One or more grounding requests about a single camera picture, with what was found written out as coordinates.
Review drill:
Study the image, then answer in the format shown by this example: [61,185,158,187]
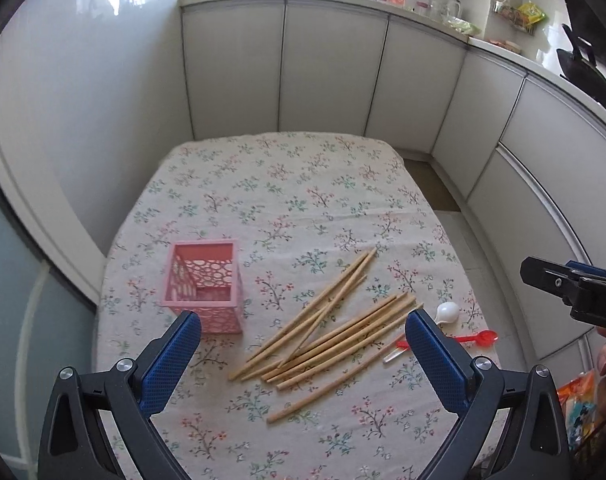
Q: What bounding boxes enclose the white lower cabinets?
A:
[178,0,606,380]

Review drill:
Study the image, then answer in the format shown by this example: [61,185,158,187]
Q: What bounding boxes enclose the white plastic spoon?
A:
[383,301,460,364]

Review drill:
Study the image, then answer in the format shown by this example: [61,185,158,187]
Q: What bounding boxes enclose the red plastic spoon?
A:
[395,329,499,350]

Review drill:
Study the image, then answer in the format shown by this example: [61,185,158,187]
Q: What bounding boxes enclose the glass jar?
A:
[445,0,462,21]

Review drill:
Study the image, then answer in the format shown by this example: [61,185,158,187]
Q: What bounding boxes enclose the yellow snack packet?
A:
[514,1,547,29]

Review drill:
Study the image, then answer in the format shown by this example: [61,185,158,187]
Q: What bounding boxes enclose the pink perforated utensil holder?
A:
[161,240,243,335]

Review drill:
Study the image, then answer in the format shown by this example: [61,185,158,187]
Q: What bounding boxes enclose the black wok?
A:
[557,24,606,109]

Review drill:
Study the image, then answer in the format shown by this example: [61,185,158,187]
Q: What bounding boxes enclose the orange snack bag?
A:
[557,370,596,451]

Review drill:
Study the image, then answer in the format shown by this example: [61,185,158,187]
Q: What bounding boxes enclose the floral tablecloth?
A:
[97,132,486,479]

